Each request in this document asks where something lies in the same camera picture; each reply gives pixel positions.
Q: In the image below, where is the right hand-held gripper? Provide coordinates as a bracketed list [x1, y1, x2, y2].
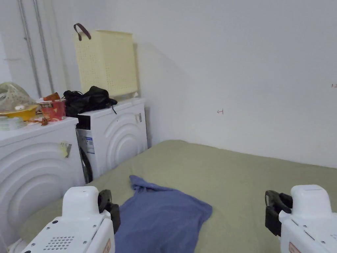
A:
[264, 184, 337, 253]

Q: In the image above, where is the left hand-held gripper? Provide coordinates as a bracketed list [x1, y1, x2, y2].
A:
[21, 186, 121, 253]

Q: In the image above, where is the white washing machine with clutter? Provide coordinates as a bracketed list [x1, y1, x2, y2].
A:
[0, 81, 86, 249]

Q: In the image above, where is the blue garment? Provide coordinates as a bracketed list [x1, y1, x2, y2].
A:
[114, 175, 213, 253]

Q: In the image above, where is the bed with pale green sheet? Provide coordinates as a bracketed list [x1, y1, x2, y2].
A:
[19, 139, 337, 253]

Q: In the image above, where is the white washing machine with basket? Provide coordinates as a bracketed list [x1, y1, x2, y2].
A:
[63, 23, 149, 183]

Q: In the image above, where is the grey metal wall pipe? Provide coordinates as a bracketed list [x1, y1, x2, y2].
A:
[18, 0, 42, 98]

